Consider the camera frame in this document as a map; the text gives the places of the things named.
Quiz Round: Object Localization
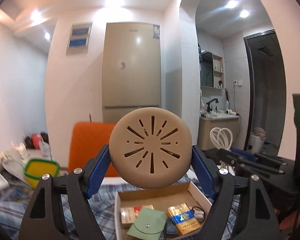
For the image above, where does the beige bag on table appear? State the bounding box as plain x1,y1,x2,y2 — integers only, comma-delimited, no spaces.
0,142,33,181

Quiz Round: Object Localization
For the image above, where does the blue and gold cigarette pack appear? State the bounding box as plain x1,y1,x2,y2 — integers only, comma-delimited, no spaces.
167,203,201,236

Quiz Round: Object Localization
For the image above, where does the black faucet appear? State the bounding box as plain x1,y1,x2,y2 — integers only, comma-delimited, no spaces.
206,98,219,113

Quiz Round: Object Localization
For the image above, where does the white hair dryer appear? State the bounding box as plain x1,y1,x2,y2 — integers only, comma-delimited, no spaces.
225,109,240,116

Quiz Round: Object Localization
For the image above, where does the blue tissue packet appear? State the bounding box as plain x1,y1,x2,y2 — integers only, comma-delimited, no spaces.
165,218,179,235

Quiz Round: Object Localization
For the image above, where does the beige three-door refrigerator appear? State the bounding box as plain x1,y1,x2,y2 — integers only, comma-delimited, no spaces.
102,22,161,124

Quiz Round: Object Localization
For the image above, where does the beige bathroom vanity cabinet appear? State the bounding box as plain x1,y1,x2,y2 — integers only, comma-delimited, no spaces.
197,114,241,151

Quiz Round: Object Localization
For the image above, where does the pink fridge magnet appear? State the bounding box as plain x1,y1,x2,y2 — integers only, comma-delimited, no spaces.
120,62,126,70

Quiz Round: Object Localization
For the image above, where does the bathroom mirror cabinet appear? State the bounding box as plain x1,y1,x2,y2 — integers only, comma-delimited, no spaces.
198,45,225,89

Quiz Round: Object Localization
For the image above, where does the grey wall electrical panel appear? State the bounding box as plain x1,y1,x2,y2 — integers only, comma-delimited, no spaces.
66,22,93,56

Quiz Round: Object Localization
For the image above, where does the blue plaid shirt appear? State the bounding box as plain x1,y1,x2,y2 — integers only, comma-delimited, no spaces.
0,176,239,239

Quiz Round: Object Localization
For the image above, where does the green felt pouch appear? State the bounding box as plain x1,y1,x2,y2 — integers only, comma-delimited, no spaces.
127,207,168,240

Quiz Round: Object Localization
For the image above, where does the red and gold cigarette pack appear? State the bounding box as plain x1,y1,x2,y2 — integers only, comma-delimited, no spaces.
120,205,154,225

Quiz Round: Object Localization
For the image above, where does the person's right hand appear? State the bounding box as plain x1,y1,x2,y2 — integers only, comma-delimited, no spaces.
280,211,300,231

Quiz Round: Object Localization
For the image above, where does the yellow bin with green rim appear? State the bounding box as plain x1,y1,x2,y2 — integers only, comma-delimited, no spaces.
23,158,61,189

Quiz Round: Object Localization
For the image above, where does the beige round slotted disc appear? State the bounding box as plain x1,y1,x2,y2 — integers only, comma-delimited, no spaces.
109,107,192,189

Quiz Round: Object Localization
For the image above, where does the open cardboard box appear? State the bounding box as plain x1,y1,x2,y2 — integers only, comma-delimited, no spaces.
114,182,212,239

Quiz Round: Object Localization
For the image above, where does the bathroom waste bin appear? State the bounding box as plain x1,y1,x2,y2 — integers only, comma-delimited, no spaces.
249,127,267,153

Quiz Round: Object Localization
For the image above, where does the orange quilted chair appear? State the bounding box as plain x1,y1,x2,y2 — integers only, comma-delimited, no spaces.
68,122,115,173

